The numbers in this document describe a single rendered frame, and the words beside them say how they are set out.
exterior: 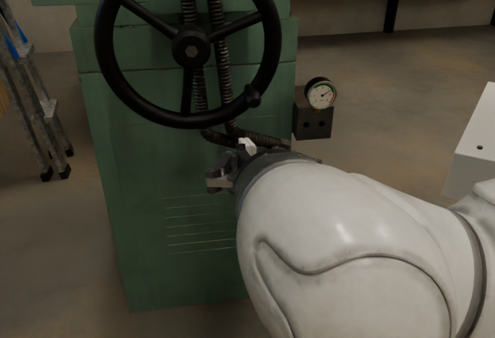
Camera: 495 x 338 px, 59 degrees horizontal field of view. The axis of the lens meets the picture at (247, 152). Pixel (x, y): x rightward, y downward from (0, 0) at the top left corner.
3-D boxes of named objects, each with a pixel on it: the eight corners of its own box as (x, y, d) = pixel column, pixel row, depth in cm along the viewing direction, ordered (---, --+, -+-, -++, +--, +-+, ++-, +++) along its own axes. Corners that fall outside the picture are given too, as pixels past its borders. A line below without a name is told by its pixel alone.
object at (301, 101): (296, 141, 96) (298, 109, 92) (283, 116, 107) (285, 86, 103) (333, 138, 98) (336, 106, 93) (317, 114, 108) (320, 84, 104)
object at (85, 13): (79, 27, 81) (74, 5, 79) (95, 1, 98) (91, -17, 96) (289, 18, 86) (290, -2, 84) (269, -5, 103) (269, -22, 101)
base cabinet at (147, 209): (127, 314, 122) (74, 74, 85) (138, 191, 171) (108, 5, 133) (283, 295, 128) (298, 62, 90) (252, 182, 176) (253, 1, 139)
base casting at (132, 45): (75, 74, 85) (65, 26, 80) (109, 5, 134) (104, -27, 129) (298, 62, 91) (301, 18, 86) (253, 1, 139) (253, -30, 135)
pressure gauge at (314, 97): (305, 118, 91) (308, 82, 86) (300, 110, 94) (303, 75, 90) (334, 116, 91) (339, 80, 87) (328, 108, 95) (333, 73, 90)
